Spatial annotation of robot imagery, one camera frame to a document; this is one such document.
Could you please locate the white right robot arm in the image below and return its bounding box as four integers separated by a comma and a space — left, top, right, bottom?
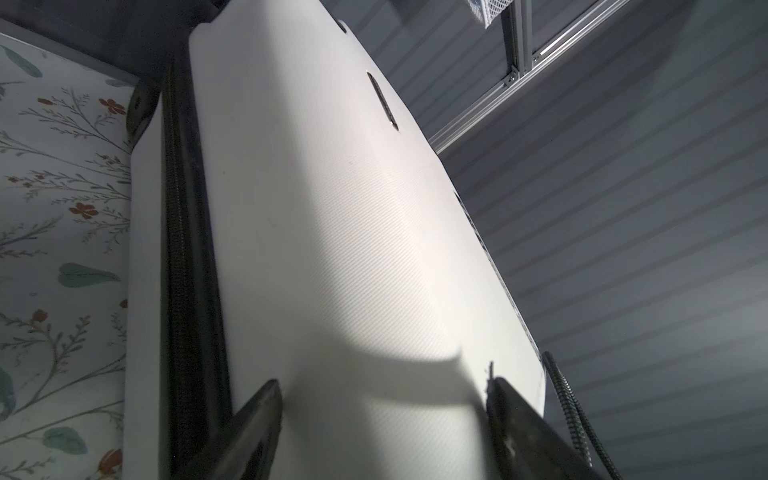
541, 351, 623, 480

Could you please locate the white wire mesh basket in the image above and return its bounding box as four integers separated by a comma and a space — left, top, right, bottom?
466, 0, 513, 29

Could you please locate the white black suitcase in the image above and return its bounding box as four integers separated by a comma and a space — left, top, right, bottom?
123, 1, 545, 479

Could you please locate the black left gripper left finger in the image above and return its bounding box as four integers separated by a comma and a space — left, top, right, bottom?
173, 379, 283, 480

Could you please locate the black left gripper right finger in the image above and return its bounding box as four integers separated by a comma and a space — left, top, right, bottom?
486, 375, 602, 479

